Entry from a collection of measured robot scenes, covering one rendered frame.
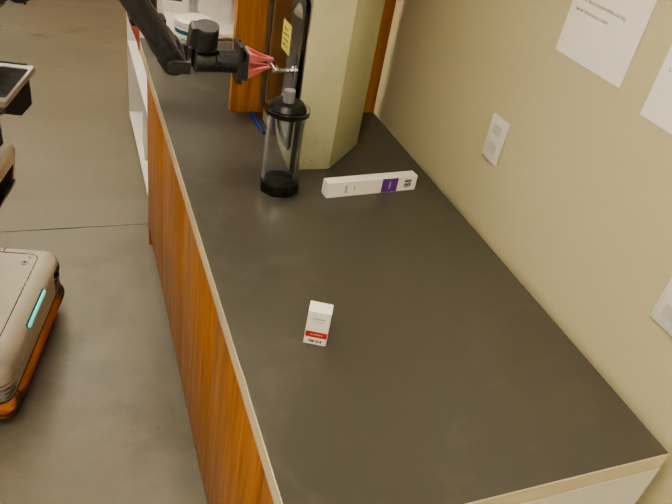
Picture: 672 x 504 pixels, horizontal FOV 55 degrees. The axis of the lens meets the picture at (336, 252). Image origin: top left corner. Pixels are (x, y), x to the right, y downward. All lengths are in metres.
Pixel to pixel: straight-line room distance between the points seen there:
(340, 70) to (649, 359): 0.98
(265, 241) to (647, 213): 0.79
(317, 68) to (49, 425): 1.43
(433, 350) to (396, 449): 0.26
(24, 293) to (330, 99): 1.25
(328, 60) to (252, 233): 0.48
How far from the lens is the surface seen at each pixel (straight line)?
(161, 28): 1.64
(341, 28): 1.67
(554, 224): 1.51
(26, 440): 2.33
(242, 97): 2.07
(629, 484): 1.35
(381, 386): 1.20
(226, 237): 1.49
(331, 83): 1.71
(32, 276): 2.47
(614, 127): 1.39
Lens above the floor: 1.79
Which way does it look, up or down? 35 degrees down
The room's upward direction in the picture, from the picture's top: 11 degrees clockwise
